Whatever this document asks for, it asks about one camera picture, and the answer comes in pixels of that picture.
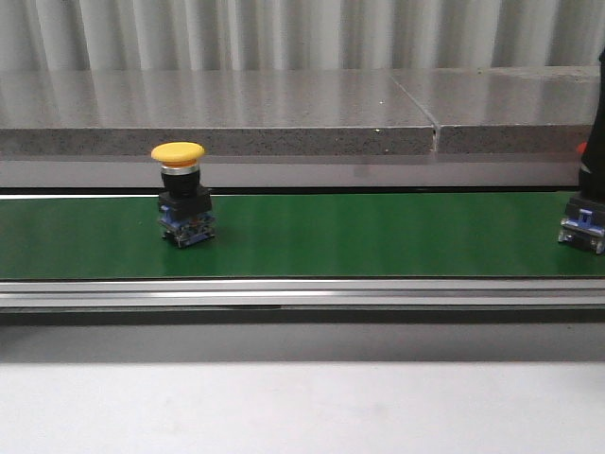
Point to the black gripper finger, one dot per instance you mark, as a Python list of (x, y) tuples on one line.
[(591, 172)]

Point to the red mushroom push button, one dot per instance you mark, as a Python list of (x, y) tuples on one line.
[(582, 225)]

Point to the yellow mushroom push button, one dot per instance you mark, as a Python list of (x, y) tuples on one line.
[(185, 204)]

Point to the green conveyor belt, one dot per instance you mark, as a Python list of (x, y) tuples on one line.
[(324, 235)]

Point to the grey stone slab right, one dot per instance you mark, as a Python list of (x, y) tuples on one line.
[(518, 110)]

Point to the grey stone slab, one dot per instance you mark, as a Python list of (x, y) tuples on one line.
[(518, 110), (91, 114)]

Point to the grey stone slab left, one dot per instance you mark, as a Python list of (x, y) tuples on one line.
[(91, 114)]

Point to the white pleated curtain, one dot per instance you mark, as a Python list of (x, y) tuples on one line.
[(280, 35)]

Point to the aluminium conveyor frame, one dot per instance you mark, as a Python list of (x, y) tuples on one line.
[(301, 293)]

